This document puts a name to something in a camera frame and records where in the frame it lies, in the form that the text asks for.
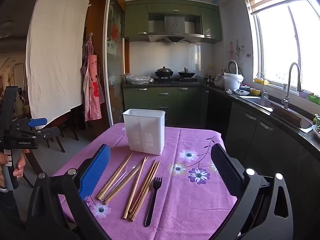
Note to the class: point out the yellow bowl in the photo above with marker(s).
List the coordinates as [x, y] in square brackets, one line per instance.
[255, 92]

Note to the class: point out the green base cabinets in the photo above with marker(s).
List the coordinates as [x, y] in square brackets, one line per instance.
[162, 105]

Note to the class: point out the clear plastic spoon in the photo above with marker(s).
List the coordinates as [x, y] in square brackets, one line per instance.
[127, 171]

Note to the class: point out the glass sliding door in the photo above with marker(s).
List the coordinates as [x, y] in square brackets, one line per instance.
[115, 67]

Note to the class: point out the white plastic bucket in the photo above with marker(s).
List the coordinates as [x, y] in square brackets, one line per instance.
[232, 82]

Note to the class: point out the yellow tray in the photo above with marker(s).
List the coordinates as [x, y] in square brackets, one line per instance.
[261, 81]

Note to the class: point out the person's left hand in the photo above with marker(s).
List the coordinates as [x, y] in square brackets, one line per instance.
[19, 163]

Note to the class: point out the steel kitchen sink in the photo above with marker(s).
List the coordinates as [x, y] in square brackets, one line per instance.
[257, 101]

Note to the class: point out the white rice cooker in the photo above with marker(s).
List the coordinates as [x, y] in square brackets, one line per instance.
[219, 81]

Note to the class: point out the brown wooden cutting board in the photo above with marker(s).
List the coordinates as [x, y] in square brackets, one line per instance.
[287, 116]

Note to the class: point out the crumpled grey cloth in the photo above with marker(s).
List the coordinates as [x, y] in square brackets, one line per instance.
[229, 92]

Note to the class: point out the red checked apron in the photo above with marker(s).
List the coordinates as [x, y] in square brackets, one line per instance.
[88, 45]

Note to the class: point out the black gas stove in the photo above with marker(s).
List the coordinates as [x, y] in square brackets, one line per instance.
[175, 80]

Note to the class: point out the pile of wooden chopsticks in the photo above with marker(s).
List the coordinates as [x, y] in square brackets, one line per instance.
[143, 190]

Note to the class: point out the green wall cabinets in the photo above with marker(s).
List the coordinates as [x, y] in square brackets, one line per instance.
[136, 20]

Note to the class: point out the dark base cabinets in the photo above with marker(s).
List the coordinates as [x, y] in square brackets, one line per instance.
[250, 135]

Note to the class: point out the plate of food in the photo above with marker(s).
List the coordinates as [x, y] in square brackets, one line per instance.
[317, 132]

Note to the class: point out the black wok with lid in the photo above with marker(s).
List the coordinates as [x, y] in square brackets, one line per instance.
[164, 72]

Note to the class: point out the white plastic utensil holder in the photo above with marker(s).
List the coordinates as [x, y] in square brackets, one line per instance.
[143, 122]

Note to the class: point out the hanging wall ornament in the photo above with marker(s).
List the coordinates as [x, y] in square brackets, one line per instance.
[232, 48]

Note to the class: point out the clear plastic bag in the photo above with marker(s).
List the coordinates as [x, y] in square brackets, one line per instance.
[138, 79]

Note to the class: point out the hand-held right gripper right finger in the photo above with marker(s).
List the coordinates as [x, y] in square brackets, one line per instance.
[225, 172]

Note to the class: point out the black plastic fork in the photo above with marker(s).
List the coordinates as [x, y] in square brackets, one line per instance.
[150, 210]

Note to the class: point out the red checkered apron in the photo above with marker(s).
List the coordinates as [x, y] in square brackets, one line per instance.
[93, 90]

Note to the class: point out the dark wooden chair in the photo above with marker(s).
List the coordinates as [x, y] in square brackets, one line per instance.
[50, 142]

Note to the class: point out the purple floral tablecloth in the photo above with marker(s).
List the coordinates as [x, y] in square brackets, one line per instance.
[185, 205]

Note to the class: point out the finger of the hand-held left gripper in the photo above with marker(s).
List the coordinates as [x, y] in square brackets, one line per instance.
[37, 122]
[47, 132]

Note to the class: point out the white hanging sheet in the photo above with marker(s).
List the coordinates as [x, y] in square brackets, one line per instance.
[55, 55]

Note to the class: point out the tall steel faucet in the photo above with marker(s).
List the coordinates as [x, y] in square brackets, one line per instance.
[287, 90]

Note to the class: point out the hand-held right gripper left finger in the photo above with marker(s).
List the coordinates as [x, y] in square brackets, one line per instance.
[95, 172]

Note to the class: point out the green plastic container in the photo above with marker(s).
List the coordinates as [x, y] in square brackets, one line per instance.
[314, 98]

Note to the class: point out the kitchen window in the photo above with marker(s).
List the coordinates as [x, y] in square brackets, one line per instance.
[275, 42]

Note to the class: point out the steel range hood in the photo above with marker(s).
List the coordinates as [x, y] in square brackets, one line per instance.
[174, 25]

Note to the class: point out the small steel faucet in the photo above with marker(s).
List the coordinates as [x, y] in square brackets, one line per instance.
[263, 87]

